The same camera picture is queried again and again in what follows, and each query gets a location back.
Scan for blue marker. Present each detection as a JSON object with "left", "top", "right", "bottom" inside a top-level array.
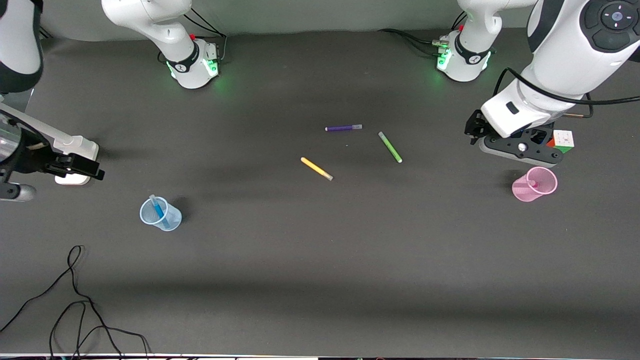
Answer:
[{"left": 149, "top": 194, "right": 171, "bottom": 229}]

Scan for white stand with base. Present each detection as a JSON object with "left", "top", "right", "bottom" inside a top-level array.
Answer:
[{"left": 0, "top": 102, "right": 99, "bottom": 186}]

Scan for green marker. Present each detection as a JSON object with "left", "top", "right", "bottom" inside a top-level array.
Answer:
[{"left": 377, "top": 131, "right": 404, "bottom": 164}]

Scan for colourful puzzle cube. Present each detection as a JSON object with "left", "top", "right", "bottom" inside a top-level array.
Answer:
[{"left": 546, "top": 129, "right": 575, "bottom": 154}]

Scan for pink mesh cup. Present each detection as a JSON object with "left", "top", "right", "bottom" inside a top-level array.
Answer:
[{"left": 512, "top": 166, "right": 559, "bottom": 203}]

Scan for light blue mesh cup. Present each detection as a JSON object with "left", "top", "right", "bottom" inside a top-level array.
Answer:
[{"left": 139, "top": 196, "right": 183, "bottom": 232}]

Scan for yellow marker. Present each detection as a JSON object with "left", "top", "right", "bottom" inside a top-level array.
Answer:
[{"left": 300, "top": 156, "right": 334, "bottom": 182}]

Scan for dark grey table mat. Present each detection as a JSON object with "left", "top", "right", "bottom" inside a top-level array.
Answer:
[{"left": 0, "top": 27, "right": 640, "bottom": 357}]

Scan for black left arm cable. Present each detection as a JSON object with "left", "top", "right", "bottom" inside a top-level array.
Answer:
[{"left": 492, "top": 67, "right": 640, "bottom": 121}]

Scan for thin black loose cable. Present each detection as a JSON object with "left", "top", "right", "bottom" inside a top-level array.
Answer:
[{"left": 0, "top": 244, "right": 152, "bottom": 360}]

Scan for black left base cables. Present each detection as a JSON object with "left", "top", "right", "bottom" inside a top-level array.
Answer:
[{"left": 377, "top": 12, "right": 468, "bottom": 56}]

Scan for black base cables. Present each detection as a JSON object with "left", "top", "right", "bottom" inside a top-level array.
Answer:
[
  {"left": 377, "top": 12, "right": 468, "bottom": 56},
  {"left": 182, "top": 12, "right": 228, "bottom": 63}
]

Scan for black right base cables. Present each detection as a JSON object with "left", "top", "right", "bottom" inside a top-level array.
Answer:
[{"left": 182, "top": 12, "right": 228, "bottom": 63}]

